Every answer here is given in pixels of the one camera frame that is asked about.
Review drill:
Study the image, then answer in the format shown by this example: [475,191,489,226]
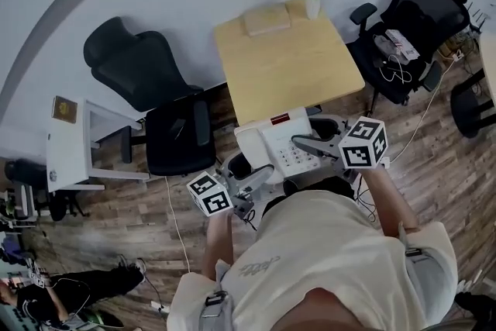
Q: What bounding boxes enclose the white telephone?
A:
[233,106,323,185]

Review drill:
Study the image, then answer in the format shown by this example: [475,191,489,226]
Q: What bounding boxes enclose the light wooden table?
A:
[213,0,367,127]

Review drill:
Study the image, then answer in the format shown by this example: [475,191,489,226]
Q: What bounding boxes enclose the person's black trousers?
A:
[282,178,357,203]

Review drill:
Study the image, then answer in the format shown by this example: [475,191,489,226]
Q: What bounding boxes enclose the black mesh office chair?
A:
[345,0,472,118]

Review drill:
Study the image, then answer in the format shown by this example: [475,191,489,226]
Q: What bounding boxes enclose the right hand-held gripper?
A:
[291,117,391,184]

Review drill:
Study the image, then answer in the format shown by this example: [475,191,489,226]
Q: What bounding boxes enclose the white desk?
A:
[479,30,496,106]

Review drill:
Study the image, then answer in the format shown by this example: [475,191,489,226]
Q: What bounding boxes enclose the white printed carton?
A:
[384,28,420,62]

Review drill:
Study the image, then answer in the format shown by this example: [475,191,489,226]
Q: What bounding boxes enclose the white floor cable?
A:
[388,57,455,164]
[164,175,191,273]

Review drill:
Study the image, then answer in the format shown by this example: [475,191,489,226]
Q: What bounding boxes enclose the person's cream shirt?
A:
[166,188,460,331]

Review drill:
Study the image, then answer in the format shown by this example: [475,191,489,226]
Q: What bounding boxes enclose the white vase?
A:
[305,0,322,21]

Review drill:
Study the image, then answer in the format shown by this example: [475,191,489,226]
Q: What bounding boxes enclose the black padded office chair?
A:
[82,16,216,178]

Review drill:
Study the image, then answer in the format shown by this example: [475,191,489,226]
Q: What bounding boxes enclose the black chair base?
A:
[449,69,496,140]

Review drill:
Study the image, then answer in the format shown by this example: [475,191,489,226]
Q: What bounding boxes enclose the person's left forearm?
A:
[201,210,235,282]

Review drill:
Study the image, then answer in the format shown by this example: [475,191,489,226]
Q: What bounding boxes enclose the beige flat box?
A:
[243,3,292,38]

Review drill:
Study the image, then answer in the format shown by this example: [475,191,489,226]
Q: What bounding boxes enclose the white power strip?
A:
[441,45,467,62]

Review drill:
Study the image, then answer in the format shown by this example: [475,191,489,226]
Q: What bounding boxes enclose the grey shoulder strap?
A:
[398,222,449,322]
[198,261,236,331]

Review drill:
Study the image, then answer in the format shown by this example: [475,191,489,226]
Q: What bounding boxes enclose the coiled white cable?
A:
[379,53,414,85]

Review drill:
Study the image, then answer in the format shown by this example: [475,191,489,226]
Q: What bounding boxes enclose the person's right forearm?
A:
[357,165,420,238]

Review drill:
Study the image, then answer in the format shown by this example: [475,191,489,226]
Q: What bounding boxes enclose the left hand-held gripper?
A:
[186,152,276,221]

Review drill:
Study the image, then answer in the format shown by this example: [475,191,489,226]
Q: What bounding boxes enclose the white side table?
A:
[46,95,151,194]

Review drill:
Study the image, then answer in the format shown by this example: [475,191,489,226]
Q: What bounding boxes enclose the black router with antennas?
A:
[467,1,490,33]

